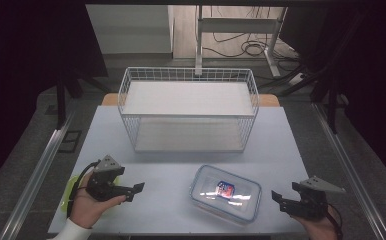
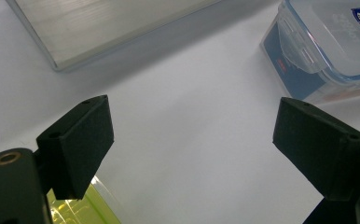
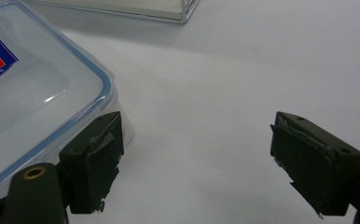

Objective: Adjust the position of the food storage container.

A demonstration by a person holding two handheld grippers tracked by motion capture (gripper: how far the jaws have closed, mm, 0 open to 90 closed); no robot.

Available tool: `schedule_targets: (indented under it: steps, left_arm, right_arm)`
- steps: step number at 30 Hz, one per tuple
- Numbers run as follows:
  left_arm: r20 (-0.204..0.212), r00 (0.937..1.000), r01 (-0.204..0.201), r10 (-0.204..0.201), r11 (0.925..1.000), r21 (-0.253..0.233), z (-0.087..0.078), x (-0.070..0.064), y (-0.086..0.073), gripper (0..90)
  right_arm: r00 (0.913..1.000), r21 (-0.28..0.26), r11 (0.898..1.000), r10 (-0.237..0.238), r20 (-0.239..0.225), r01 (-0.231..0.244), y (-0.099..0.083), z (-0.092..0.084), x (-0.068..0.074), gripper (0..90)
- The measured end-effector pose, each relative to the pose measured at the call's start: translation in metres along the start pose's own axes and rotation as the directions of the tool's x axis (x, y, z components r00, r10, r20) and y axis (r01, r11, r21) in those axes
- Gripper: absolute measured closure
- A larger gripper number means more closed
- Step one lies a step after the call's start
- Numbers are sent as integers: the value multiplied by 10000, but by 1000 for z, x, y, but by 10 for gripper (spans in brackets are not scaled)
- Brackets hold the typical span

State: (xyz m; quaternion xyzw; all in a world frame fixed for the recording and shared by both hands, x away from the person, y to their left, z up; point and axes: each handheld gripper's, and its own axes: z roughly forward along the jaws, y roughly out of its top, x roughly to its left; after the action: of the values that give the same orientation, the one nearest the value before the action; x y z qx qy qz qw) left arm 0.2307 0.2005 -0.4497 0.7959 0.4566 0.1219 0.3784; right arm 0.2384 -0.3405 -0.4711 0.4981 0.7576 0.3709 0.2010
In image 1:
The white metal desk frame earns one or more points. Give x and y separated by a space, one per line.
237 25

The green plastic container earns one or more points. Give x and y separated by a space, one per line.
68 191

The wooden table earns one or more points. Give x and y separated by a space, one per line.
109 100

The white cabinet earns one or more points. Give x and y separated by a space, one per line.
131 30

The person's right hand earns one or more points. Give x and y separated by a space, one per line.
316 230

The black square floor frame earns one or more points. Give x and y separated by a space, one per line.
70 141

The black metal stand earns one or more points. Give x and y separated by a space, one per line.
61 100
331 100

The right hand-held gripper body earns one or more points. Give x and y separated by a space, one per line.
309 201

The dark curtain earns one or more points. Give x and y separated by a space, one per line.
21 66
377 83

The person's left hand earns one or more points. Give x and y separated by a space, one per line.
87 208

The aluminium rail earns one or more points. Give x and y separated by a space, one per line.
37 173
347 166

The clear container with blue lid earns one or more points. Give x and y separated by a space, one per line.
226 193

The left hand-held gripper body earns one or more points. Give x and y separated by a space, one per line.
105 180

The white power strip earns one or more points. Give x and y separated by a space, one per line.
297 78

